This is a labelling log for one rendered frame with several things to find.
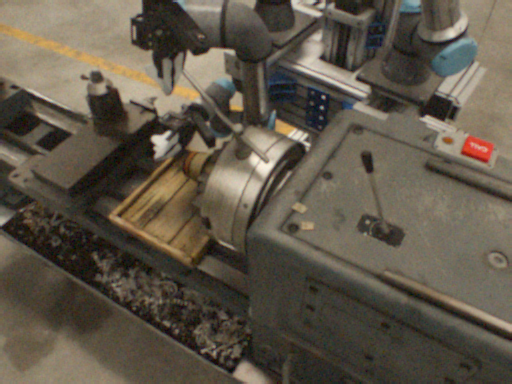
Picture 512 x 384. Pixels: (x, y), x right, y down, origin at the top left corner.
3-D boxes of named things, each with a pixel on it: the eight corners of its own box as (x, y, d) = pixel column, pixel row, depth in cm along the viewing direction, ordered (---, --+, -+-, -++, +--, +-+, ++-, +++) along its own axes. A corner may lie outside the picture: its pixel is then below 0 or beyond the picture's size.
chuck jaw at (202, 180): (240, 187, 107) (211, 217, 100) (240, 200, 111) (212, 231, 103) (203, 170, 111) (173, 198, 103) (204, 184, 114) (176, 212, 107)
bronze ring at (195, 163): (225, 149, 113) (196, 140, 116) (205, 172, 107) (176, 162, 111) (230, 174, 120) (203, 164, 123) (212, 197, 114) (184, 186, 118)
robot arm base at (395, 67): (393, 52, 138) (400, 23, 131) (437, 68, 133) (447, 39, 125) (371, 73, 130) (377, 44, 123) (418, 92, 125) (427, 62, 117)
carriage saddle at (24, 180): (172, 132, 155) (169, 119, 151) (74, 222, 129) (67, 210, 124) (110, 105, 165) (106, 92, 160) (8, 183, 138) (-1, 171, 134)
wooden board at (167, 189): (259, 185, 140) (259, 176, 137) (192, 269, 119) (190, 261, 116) (185, 151, 149) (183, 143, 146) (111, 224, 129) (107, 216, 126)
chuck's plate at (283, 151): (308, 187, 128) (307, 116, 101) (253, 276, 115) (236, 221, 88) (297, 182, 129) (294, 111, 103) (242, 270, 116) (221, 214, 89)
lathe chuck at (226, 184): (297, 182, 129) (294, 111, 103) (242, 270, 116) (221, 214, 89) (271, 171, 132) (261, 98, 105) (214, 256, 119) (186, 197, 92)
